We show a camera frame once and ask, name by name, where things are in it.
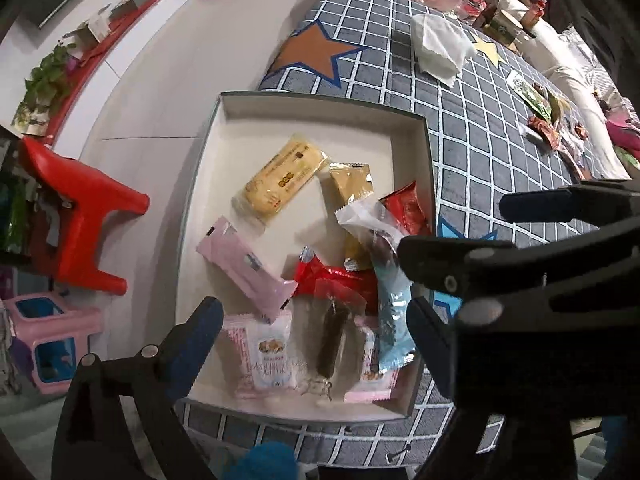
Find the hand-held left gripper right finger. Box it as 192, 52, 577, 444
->
406, 296, 576, 480

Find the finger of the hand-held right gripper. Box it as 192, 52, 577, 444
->
397, 236, 546, 306
500, 182, 640, 226

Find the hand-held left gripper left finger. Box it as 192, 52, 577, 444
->
51, 296, 224, 480

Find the light blue snack packet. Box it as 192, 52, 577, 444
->
372, 260, 417, 375

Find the red snack packet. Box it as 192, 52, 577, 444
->
290, 246, 381, 318
377, 181, 433, 238

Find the pink white snack packet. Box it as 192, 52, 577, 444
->
221, 308, 313, 400
344, 315, 406, 403

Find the white clear snack packet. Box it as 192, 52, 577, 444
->
335, 199, 426, 281

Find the clear packet with brown bar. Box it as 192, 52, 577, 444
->
300, 280, 368, 401

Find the plain pink snack packet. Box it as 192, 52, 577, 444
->
195, 216, 298, 323

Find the gold snack packet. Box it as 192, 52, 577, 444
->
327, 161, 376, 272

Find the long yellow snack packet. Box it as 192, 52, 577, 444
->
232, 133, 331, 220

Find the grey white cardboard box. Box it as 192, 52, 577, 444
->
175, 91, 440, 420

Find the blue star patch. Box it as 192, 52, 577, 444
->
436, 216, 500, 318

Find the grey checked blanket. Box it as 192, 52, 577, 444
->
182, 0, 626, 471

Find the pink cloth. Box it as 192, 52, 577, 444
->
605, 107, 640, 166

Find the pile of assorted snack wrappers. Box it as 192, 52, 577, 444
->
505, 70, 601, 181

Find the pink plastic stool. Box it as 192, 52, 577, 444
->
2, 292, 103, 396

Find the teal fuzzy cloth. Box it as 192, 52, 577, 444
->
230, 441, 306, 480

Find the red plastic stool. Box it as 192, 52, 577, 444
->
19, 136, 151, 297

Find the green box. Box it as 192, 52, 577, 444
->
487, 10, 536, 46

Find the white tissue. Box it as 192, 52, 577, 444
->
410, 12, 478, 86

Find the orange star patch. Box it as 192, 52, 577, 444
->
267, 19, 368, 88

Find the green leafy plant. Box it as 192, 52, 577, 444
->
12, 42, 81, 128

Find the red trimmed long shelf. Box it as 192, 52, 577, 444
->
30, 0, 221, 146

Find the small white box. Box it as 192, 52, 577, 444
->
75, 5, 113, 43

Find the small grey box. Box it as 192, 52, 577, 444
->
112, 0, 158, 18

